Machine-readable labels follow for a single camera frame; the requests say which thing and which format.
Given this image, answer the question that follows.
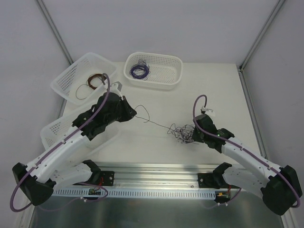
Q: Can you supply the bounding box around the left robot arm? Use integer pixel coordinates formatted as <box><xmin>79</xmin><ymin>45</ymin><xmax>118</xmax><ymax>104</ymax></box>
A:
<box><xmin>12</xmin><ymin>92</ymin><xmax>137</xmax><ymax>206</ymax></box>

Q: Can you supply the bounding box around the white basket with purple wires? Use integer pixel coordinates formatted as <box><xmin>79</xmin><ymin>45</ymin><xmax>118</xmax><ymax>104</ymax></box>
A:
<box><xmin>123</xmin><ymin>52</ymin><xmax>183</xmax><ymax>90</ymax></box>

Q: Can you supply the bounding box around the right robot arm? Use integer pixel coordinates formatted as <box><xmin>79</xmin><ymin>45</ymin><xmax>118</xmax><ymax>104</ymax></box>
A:
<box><xmin>192</xmin><ymin>114</ymin><xmax>303</xmax><ymax>216</ymax></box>

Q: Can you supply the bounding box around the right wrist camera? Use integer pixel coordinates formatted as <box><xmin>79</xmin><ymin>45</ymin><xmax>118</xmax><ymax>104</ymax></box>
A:
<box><xmin>200</xmin><ymin>106</ymin><xmax>216</xmax><ymax>116</ymax></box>

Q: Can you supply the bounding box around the aluminium mounting rail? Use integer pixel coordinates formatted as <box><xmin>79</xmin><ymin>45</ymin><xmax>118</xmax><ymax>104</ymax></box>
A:
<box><xmin>28</xmin><ymin>161</ymin><xmax>274</xmax><ymax>190</ymax></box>

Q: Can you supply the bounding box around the left aluminium frame post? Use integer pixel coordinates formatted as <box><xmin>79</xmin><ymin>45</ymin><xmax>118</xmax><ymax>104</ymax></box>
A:
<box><xmin>35</xmin><ymin>0</ymin><xmax>74</xmax><ymax>65</ymax></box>

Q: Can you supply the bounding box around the purple wire coil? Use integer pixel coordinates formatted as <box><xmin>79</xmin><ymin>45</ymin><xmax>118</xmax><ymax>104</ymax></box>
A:
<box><xmin>129</xmin><ymin>58</ymin><xmax>151</xmax><ymax>81</ymax></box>

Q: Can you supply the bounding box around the white basket with brown wires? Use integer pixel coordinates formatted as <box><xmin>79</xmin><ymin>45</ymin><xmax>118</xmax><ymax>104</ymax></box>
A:
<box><xmin>50</xmin><ymin>52</ymin><xmax>117</xmax><ymax>106</ymax></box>

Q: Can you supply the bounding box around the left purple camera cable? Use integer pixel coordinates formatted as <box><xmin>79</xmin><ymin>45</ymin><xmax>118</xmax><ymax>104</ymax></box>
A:
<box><xmin>10</xmin><ymin>73</ymin><xmax>111</xmax><ymax>212</ymax></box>

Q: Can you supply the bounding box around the white basket near left arm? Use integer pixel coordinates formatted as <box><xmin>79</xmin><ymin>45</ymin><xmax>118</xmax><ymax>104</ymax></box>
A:
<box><xmin>40</xmin><ymin>100</ymin><xmax>121</xmax><ymax>156</ymax></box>

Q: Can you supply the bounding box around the pulled dark wire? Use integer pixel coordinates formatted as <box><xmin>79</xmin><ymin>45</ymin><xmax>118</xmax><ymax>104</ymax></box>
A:
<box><xmin>133</xmin><ymin>105</ymin><xmax>174</xmax><ymax>131</ymax></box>

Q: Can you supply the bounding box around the right aluminium frame post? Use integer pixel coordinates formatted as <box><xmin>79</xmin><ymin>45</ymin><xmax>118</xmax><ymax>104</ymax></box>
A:
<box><xmin>239</xmin><ymin>0</ymin><xmax>286</xmax><ymax>72</ymax></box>

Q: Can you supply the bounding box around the brown wire coil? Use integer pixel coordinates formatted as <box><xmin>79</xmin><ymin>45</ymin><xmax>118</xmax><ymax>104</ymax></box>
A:
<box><xmin>75</xmin><ymin>73</ymin><xmax>108</xmax><ymax>100</ymax></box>

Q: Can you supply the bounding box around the aluminium frame post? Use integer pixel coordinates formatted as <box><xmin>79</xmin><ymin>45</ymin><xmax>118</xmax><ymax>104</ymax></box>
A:
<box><xmin>239</xmin><ymin>0</ymin><xmax>286</xmax><ymax>72</ymax></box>
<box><xmin>35</xmin><ymin>0</ymin><xmax>74</xmax><ymax>65</ymax></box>

